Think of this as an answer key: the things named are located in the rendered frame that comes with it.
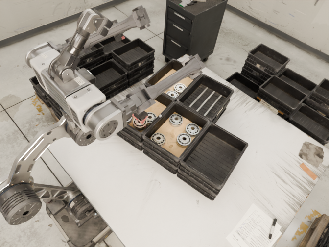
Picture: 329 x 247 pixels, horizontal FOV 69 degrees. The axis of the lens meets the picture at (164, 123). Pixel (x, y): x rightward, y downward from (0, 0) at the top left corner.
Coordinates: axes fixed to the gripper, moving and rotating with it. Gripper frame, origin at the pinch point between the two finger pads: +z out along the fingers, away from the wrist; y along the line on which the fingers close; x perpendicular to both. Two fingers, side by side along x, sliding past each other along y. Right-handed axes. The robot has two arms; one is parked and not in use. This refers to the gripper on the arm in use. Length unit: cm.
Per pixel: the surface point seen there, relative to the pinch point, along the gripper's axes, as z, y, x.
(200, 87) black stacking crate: 8, -5, -66
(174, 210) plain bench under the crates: 23, -54, 23
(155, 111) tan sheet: 8.5, 3.6, -20.1
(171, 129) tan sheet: 9.0, -16.2, -16.0
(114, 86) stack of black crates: 50, 83, -40
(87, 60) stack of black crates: 36, 123, -38
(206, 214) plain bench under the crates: 24, -70, 10
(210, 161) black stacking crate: 10, -53, -15
